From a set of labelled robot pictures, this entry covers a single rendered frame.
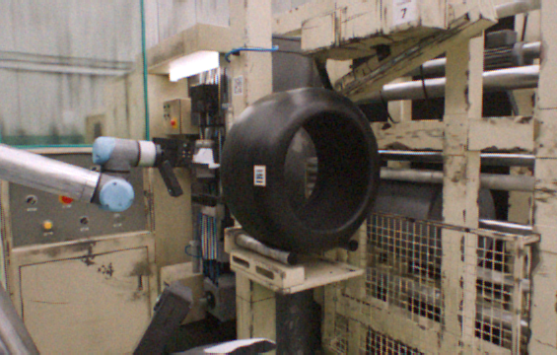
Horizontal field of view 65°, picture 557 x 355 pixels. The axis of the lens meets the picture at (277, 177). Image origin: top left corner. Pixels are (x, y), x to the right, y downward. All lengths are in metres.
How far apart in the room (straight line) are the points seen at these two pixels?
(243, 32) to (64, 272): 1.16
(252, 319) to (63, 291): 0.75
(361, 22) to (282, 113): 0.49
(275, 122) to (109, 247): 0.92
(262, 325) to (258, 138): 0.90
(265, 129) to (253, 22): 0.59
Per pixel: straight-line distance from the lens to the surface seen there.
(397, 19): 1.55
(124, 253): 1.94
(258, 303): 1.89
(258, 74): 1.79
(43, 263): 1.89
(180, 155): 1.28
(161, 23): 11.45
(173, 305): 0.46
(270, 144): 1.33
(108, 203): 1.08
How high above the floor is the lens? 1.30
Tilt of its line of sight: 5 degrees down
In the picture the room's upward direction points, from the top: 1 degrees counter-clockwise
